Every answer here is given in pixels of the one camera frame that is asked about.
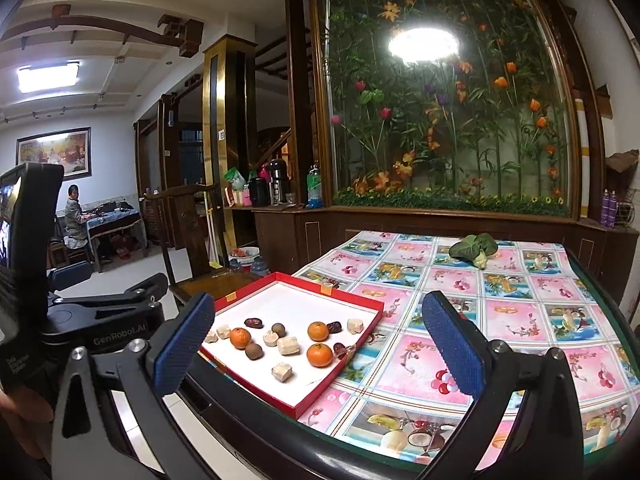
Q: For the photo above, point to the dark red date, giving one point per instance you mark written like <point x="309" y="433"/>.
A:
<point x="340" y="348"/>
<point x="253" y="323"/>
<point x="334" y="326"/>

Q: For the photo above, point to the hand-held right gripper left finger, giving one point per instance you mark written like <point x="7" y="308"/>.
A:
<point x="185" y="345"/>

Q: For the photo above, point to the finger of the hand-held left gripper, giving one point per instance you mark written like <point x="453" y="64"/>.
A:
<point x="140" y="289"/>
<point x="70" y="275"/>

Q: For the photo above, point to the pink box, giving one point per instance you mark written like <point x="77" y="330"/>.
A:
<point x="240" y="196"/>

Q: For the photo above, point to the gold and black pillar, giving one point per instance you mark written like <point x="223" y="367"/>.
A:
<point x="222" y="145"/>

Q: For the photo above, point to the purple bottle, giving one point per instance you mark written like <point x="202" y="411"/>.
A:
<point x="606" y="208"/>
<point x="613" y="209"/>

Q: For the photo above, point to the fruit-print pink tablecloth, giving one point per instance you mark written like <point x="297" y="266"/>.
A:
<point x="510" y="320"/>

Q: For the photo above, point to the table with blue cloth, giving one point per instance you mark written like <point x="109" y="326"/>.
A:
<point x="115" y="222"/>

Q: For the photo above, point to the steel thermos flask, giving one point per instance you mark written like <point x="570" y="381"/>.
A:
<point x="277" y="180"/>

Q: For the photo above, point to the low wooden cabinet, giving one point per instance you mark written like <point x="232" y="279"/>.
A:
<point x="310" y="235"/>

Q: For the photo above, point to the green bok choy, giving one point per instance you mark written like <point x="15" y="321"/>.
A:
<point x="472" y="249"/>

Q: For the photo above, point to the green packet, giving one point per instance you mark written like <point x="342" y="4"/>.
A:
<point x="235" y="177"/>

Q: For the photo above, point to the large round pale chunk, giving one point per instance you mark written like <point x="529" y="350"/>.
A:
<point x="288" y="345"/>

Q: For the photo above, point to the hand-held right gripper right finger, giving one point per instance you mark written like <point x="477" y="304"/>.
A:
<point x="452" y="345"/>

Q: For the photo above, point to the brown round fruit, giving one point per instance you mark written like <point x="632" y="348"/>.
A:
<point x="254" y="352"/>
<point x="278" y="329"/>

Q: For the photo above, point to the clear bottle with green label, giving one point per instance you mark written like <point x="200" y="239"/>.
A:
<point x="313" y="187"/>

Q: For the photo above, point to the framed landscape painting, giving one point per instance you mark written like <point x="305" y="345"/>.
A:
<point x="54" y="152"/>

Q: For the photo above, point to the red tray with white inside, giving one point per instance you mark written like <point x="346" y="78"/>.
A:
<point x="300" y="305"/>

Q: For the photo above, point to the person's left hand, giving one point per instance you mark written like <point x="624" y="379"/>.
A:
<point x="22" y="425"/>

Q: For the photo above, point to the clear glass cup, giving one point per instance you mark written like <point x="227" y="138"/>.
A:
<point x="290" y="199"/>

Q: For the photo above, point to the framed artificial flower panel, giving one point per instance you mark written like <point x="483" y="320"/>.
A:
<point x="450" y="135"/>

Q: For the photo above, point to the dark wooden chair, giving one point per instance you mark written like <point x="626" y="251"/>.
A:
<point x="187" y="240"/>

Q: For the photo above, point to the black container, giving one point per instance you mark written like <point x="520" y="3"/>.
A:
<point x="258" y="191"/>

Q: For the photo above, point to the orange mandarin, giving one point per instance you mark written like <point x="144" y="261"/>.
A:
<point x="240" y="338"/>
<point x="318" y="331"/>
<point x="319" y="355"/>

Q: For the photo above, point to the pale cut chunk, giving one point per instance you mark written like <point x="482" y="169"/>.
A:
<point x="270" y="340"/>
<point x="355" y="326"/>
<point x="281" y="372"/>
<point x="223" y="331"/>
<point x="210" y="336"/>

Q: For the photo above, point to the blue water jug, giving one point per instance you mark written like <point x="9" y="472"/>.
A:
<point x="257" y="266"/>

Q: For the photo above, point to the square ceiling light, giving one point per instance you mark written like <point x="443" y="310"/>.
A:
<point x="47" y="76"/>

